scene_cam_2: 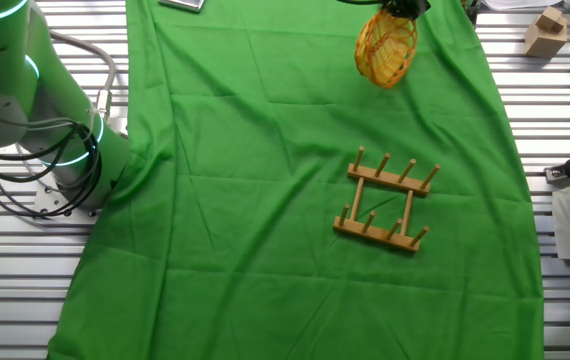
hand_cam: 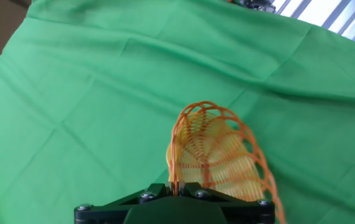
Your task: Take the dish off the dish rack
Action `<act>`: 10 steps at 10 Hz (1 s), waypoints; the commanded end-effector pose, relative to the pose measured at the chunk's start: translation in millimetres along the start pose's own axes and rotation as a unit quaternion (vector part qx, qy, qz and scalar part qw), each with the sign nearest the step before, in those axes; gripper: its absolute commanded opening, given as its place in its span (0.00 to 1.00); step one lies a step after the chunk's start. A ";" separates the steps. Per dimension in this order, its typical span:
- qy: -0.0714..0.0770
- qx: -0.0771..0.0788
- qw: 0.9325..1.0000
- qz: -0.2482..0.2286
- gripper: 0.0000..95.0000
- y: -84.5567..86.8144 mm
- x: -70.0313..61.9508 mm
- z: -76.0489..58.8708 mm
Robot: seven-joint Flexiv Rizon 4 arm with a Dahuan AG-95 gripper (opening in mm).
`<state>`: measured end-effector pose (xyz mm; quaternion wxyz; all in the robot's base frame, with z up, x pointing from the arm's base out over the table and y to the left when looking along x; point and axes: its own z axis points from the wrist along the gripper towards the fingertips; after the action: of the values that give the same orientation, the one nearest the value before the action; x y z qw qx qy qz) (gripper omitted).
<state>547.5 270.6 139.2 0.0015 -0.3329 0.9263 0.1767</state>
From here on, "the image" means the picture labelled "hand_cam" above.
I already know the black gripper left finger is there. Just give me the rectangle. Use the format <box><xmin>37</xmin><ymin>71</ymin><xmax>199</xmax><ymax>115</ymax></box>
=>
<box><xmin>74</xmin><ymin>182</ymin><xmax>175</xmax><ymax>215</ymax></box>

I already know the orange yellow woven basket dish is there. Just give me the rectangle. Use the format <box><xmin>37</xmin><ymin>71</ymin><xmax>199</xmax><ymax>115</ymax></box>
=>
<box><xmin>166</xmin><ymin>100</ymin><xmax>287</xmax><ymax>224</ymax></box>

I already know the black pole clamp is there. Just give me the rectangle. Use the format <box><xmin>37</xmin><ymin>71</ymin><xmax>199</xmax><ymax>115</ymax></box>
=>
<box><xmin>227</xmin><ymin>0</ymin><xmax>277</xmax><ymax>14</ymax></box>

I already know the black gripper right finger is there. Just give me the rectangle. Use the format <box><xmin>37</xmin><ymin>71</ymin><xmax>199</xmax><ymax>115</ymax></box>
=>
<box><xmin>174</xmin><ymin>182</ymin><xmax>275</xmax><ymax>215</ymax></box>

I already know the green cloth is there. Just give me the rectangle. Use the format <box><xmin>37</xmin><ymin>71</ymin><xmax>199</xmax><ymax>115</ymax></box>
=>
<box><xmin>0</xmin><ymin>0</ymin><xmax>355</xmax><ymax>224</ymax></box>

